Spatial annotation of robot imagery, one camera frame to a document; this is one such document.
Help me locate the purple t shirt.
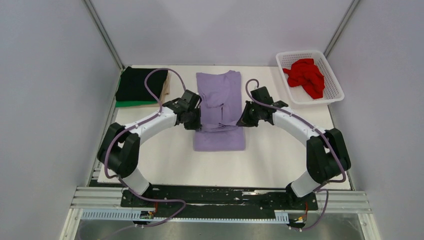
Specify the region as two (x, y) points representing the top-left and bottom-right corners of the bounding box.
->
(193, 70), (246, 152)

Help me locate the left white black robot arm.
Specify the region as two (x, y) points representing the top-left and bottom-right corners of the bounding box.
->
(97, 90), (202, 207)

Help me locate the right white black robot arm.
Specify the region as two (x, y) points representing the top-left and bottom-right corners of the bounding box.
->
(237, 86), (352, 209)

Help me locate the folded beige t shirt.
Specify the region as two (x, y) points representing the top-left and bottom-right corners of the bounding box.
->
(141, 73), (171, 108)

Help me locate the folded black t shirt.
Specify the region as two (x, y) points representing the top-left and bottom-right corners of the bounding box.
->
(115, 67), (168, 102)

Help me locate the red t shirt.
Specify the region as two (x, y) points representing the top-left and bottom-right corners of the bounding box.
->
(282, 58), (325, 100)

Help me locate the folded green t shirt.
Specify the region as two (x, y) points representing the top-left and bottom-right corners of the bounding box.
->
(115, 101), (159, 108)

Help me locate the white plastic basket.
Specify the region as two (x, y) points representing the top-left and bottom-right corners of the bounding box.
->
(275, 50), (345, 109)

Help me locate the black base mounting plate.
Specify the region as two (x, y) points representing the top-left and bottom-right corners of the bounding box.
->
(120, 185), (318, 218)

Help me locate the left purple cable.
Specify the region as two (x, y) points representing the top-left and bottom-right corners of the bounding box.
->
(99, 67), (188, 239)

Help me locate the white slotted cable duct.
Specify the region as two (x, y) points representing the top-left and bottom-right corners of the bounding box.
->
(80, 209), (290, 224)

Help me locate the aluminium frame rail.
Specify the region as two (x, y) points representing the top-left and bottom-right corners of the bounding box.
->
(70, 187), (373, 214)

